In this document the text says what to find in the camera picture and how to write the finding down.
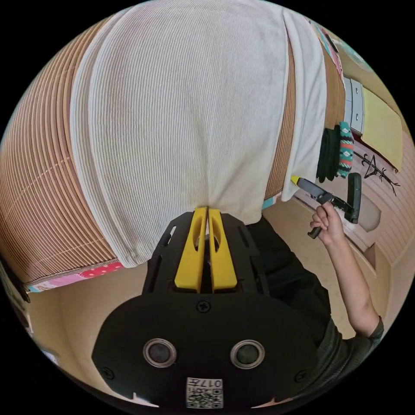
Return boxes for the white long pants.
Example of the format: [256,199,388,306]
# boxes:
[69,0,327,269]

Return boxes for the person's right forearm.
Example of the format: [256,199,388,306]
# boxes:
[325,229,382,338]

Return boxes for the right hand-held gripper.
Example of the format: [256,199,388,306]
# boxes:
[290,175,354,240]

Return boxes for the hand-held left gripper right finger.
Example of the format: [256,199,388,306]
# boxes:
[207,208,238,294]

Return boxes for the person's body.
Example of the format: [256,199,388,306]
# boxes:
[245,216,385,410]

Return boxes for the pile of clothes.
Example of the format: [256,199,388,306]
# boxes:
[316,121,354,184]

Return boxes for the grey drawer cabinet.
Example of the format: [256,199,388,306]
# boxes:
[343,77,366,135]

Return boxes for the person's right hand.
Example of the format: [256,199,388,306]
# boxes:
[310,204,346,246]

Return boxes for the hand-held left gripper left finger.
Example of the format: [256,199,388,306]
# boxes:
[174,207,208,294]

